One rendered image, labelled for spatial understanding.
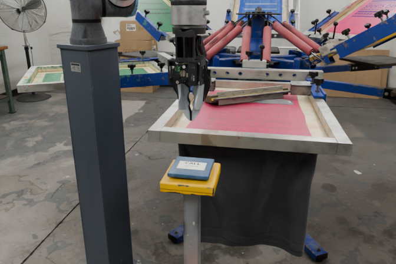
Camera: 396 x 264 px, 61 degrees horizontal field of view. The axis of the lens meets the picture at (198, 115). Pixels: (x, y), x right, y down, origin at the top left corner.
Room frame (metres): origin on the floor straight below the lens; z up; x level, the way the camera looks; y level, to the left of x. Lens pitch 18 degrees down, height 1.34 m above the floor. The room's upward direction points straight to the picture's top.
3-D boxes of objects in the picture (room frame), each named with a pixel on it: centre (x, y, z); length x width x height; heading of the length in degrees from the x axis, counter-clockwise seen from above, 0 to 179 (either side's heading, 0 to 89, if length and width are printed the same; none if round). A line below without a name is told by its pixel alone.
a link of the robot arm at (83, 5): (1.45, 0.46, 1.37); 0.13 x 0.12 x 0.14; 113
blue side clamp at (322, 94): (1.47, -0.52, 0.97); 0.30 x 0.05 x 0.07; 169
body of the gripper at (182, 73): (0.72, 0.02, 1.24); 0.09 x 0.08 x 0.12; 169
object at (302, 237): (1.00, -0.15, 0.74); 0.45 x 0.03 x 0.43; 79
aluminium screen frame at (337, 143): (1.29, -0.21, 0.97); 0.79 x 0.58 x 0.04; 169
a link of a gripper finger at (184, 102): (0.73, 0.03, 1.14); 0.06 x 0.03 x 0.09; 169
